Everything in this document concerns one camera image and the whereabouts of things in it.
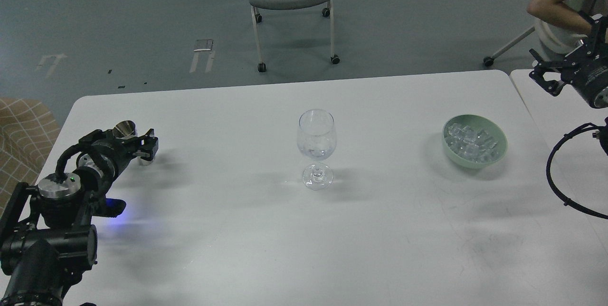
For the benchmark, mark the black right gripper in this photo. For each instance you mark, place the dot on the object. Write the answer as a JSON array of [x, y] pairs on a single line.
[[589, 80]]

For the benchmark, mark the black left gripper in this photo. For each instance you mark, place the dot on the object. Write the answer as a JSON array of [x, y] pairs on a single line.
[[104, 157]]

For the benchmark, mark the silver metal jigger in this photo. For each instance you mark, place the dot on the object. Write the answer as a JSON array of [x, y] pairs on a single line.
[[126, 130]]

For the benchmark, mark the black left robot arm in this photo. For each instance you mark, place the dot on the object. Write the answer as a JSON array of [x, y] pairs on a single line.
[[48, 239]]

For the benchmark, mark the pile of clear ice cubes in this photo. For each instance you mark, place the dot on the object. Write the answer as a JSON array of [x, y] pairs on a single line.
[[475, 145]]

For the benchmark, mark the clear wine glass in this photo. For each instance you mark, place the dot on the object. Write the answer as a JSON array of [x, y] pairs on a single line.
[[317, 140]]

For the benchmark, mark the white rolling chair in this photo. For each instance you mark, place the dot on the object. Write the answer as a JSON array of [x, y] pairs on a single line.
[[559, 41]]

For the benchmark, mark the beige checkered sofa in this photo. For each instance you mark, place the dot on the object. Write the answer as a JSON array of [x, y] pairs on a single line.
[[28, 131]]

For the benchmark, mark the green bowl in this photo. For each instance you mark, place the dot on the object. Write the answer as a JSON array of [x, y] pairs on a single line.
[[476, 122]]

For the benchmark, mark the silver floor plate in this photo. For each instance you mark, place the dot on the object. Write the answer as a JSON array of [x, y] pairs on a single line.
[[203, 45]]

